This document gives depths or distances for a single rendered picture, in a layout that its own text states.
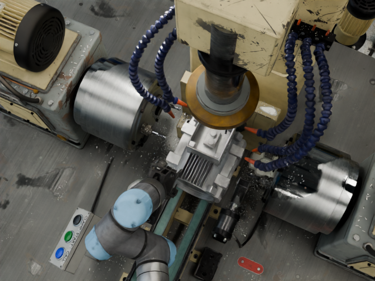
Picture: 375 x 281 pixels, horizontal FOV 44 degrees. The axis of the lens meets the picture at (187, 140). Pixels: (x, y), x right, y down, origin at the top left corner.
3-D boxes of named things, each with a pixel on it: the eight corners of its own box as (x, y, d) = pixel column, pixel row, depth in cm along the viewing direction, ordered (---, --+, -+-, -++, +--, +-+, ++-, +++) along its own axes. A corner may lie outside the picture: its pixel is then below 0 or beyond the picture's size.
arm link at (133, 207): (101, 213, 99) (126, 186, 97) (120, 198, 110) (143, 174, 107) (128, 239, 99) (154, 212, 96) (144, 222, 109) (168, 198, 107)
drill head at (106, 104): (85, 62, 163) (66, 22, 140) (179, 101, 158) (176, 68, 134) (49, 122, 156) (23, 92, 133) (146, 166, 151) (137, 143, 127)
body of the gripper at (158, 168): (183, 169, 122) (172, 180, 111) (172, 197, 124) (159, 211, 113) (157, 157, 123) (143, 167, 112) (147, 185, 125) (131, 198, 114)
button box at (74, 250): (89, 212, 138) (76, 206, 134) (103, 218, 133) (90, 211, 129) (61, 267, 133) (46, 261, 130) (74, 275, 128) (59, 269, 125)
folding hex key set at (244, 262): (264, 266, 152) (265, 266, 150) (260, 276, 151) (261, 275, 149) (239, 255, 153) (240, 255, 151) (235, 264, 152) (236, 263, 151)
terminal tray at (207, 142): (203, 117, 139) (203, 108, 132) (236, 132, 138) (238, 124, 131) (185, 152, 136) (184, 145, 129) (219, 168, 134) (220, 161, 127)
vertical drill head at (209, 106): (203, 73, 131) (206, -46, 85) (263, 97, 128) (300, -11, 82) (175, 128, 126) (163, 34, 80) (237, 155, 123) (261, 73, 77)
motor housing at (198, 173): (191, 129, 154) (190, 107, 136) (244, 153, 151) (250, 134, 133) (163, 182, 149) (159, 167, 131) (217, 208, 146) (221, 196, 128)
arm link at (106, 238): (123, 270, 109) (153, 240, 106) (83, 257, 102) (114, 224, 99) (116, 245, 115) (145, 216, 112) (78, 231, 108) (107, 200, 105)
